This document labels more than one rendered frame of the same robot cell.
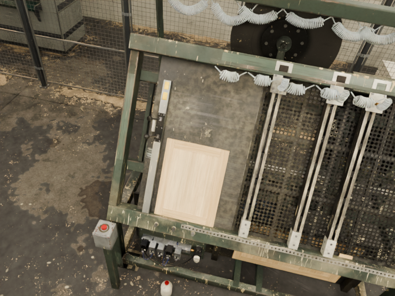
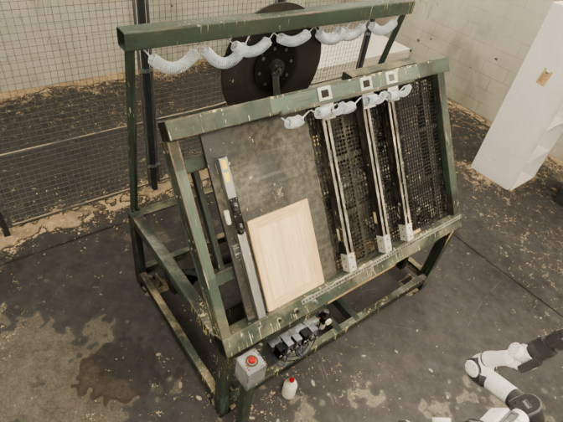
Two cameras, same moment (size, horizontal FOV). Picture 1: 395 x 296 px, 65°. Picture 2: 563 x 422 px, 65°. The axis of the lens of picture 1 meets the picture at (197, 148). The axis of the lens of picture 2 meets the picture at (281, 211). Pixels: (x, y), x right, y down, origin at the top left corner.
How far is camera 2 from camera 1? 1.52 m
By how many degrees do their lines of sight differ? 36
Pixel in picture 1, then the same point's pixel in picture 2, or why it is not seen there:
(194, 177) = (288, 246)
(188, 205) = (295, 278)
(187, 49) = (235, 112)
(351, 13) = (329, 18)
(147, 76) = (189, 166)
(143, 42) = (185, 126)
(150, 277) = (260, 395)
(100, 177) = (81, 353)
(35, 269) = not seen: outside the picture
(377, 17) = (348, 16)
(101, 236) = (258, 370)
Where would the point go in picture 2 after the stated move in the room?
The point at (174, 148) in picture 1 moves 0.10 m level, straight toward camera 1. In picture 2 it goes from (259, 228) to (271, 237)
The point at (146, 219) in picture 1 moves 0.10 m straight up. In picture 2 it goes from (267, 324) to (270, 313)
